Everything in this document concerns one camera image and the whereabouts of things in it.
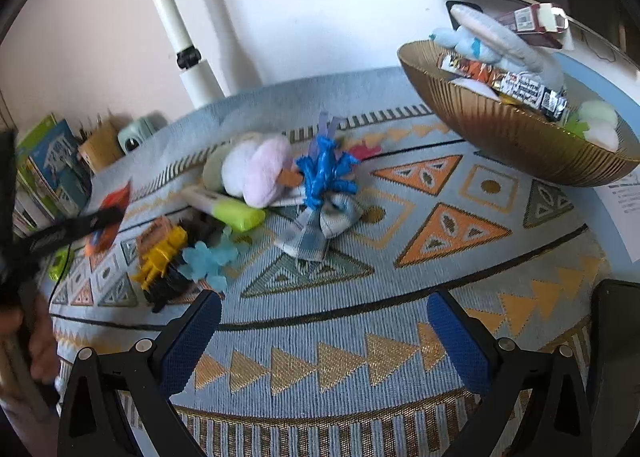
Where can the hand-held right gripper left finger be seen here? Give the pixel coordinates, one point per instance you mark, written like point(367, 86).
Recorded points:
point(192, 342)

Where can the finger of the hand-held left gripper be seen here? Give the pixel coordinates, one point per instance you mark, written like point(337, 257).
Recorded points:
point(75, 232)

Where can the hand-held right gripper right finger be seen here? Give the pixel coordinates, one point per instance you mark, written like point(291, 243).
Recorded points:
point(457, 342)

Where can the gold ribbed glass bowl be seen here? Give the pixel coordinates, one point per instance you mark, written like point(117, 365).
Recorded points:
point(500, 142)

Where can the three-ball bear plush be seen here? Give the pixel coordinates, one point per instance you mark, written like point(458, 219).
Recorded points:
point(600, 124)

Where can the orange white snack packet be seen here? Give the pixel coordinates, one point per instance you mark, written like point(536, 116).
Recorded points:
point(525, 87)

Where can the grey-blue animal plush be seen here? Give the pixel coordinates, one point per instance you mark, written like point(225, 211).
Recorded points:
point(510, 44)

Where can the person's left hand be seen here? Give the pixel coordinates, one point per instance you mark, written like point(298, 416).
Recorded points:
point(42, 352)

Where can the green plastic device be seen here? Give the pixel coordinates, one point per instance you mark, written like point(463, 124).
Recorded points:
point(60, 264)

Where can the black toy figure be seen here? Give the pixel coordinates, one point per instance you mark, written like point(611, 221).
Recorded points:
point(170, 287)

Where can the row of upright books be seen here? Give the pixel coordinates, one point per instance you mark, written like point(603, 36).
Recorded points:
point(55, 172)

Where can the light blue toy figure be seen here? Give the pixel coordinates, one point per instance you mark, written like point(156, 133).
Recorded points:
point(205, 262)

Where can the yellow toy figure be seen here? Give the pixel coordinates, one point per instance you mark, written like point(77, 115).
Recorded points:
point(160, 254)

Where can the blue patterned woven mat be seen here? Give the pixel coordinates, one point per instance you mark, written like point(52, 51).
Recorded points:
point(350, 297)

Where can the green highlighter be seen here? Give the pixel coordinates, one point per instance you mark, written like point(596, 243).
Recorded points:
point(235, 214)

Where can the black smartphone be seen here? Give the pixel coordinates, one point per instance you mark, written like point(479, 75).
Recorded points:
point(617, 337)

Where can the plaid fabric bow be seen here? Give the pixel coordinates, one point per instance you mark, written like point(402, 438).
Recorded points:
point(325, 222)

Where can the pastel round plush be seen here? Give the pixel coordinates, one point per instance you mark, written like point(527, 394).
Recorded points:
point(260, 167)

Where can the white paper sheet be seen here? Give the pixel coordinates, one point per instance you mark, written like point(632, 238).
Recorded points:
point(622, 217)

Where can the blue curly ribbon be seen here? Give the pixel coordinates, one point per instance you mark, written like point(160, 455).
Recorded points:
point(320, 177)

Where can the pink ribbon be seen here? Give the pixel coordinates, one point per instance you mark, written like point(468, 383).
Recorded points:
point(362, 151)

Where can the mint green mini camera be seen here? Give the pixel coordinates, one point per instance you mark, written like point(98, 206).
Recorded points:
point(137, 134)

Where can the black metal bracket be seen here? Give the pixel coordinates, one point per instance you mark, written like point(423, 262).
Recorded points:
point(456, 7)

